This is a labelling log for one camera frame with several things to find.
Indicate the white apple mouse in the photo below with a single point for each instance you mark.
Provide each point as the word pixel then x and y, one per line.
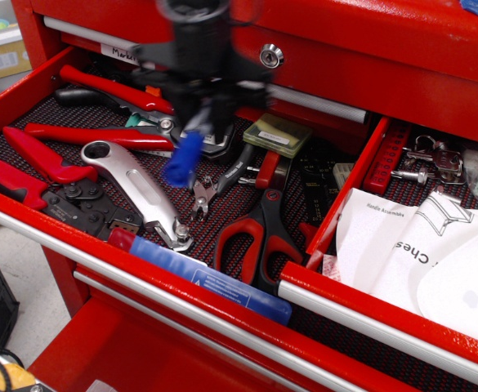
pixel 448 295

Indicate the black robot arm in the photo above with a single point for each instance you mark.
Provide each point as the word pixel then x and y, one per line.
pixel 174 10

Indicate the silver bolt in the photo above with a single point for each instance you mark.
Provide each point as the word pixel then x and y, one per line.
pixel 412 176

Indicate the clear green plastic case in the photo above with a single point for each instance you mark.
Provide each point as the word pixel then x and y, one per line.
pixel 277 134

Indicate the red handled cable cutter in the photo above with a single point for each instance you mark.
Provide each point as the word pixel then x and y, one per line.
pixel 139 134

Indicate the silver keys on ring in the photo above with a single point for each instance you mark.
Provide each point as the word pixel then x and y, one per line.
pixel 448 164

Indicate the right open red drawer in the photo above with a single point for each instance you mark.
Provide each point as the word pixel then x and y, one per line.
pixel 385 302

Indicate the small grey flush cutters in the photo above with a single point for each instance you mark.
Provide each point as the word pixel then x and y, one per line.
pixel 203 196

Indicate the red black handled pliers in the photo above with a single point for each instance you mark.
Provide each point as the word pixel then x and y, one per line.
pixel 93 90

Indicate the white markers label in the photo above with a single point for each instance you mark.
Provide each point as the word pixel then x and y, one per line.
pixel 119 54

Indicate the red drill bit holder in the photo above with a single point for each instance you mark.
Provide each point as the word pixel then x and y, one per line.
pixel 387 157

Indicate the black wire stripper gauge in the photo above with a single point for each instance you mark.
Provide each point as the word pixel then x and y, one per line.
pixel 315 164

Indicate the silver cable stripping tool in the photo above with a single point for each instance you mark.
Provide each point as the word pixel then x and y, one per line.
pixel 159 215

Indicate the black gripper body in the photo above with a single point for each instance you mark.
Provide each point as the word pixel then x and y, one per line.
pixel 201 63

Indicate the silver cabinet lock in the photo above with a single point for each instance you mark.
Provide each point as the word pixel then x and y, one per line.
pixel 271 56

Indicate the small white connector block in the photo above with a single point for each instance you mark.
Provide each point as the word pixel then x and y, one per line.
pixel 341 172

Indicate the red tool chest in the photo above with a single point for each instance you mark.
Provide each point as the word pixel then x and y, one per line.
pixel 413 61

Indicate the red handled small tool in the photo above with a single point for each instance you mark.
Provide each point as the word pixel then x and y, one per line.
pixel 264 173

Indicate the blue dry erase marker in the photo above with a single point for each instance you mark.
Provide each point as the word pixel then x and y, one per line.
pixel 179 169

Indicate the white instruction paper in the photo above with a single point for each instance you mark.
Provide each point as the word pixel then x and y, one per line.
pixel 385 248

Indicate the blue plastic pouch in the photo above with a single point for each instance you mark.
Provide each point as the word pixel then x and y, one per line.
pixel 202 275

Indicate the red black scissors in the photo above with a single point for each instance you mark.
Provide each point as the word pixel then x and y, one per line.
pixel 269 236

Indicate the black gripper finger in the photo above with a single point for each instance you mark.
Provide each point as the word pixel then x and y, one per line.
pixel 223 109
pixel 186 107

